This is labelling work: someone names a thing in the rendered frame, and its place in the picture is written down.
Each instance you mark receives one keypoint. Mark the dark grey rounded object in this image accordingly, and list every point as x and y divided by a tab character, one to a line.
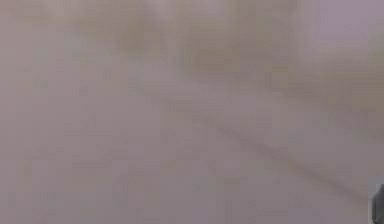
379	205

